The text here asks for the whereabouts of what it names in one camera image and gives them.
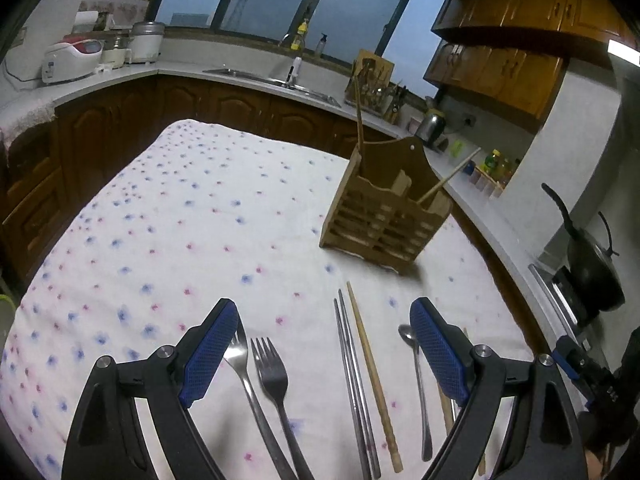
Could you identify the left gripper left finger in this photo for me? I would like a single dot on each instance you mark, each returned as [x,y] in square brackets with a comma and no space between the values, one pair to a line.
[106,440]

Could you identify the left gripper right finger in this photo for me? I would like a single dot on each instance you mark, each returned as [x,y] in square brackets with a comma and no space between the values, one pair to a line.
[542,440]

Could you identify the long bamboo chopstick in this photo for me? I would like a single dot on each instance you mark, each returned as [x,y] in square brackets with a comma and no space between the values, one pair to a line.
[376,385]

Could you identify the metal chopstick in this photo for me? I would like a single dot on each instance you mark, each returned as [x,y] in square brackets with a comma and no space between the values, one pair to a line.
[372,451]
[353,395]

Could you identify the metal spoon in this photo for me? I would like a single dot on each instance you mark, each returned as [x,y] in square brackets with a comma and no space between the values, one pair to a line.
[407,334]

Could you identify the short bamboo chopstick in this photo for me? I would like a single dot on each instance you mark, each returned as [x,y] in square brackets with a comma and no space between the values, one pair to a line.
[435,189]

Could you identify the dish rack with utensils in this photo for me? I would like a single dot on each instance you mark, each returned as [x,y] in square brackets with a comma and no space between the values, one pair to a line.
[377,94]

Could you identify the kitchen sink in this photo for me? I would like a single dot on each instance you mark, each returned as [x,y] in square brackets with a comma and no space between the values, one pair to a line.
[239,74]

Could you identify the gas stove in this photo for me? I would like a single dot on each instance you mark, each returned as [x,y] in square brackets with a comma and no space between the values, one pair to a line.
[560,306]

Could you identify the left metal fork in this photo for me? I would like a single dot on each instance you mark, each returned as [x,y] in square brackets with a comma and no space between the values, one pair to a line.
[236,355]

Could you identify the metal fork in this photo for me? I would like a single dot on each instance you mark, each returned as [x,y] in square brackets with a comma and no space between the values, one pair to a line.
[236,355]
[274,380]

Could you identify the right metal fork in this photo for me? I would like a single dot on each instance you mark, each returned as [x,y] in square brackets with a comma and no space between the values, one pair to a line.
[274,380]

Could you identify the white floral tablecloth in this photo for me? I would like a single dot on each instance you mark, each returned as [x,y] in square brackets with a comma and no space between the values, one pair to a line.
[208,212]

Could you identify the green yellow oil bottle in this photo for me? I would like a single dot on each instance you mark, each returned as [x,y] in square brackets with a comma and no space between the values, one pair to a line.
[500,168]

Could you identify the wooden utensil holder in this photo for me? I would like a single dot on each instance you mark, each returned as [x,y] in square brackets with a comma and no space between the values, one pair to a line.
[384,209]

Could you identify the steel kettle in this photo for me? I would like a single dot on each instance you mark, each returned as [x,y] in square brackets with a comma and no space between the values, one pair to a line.
[431,127]

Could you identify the upper wooden cabinets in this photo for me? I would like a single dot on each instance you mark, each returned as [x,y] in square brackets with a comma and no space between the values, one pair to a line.
[510,56]

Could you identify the white red rice cooker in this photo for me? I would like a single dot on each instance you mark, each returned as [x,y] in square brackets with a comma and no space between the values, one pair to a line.
[68,61]

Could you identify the silver pot cooker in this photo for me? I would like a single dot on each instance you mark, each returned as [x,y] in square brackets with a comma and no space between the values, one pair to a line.
[145,39]

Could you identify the white faucet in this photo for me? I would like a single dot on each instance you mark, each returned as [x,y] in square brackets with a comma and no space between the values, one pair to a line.
[293,72]

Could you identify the yellow soap bottle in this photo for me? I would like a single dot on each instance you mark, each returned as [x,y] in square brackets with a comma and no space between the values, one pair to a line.
[298,43]

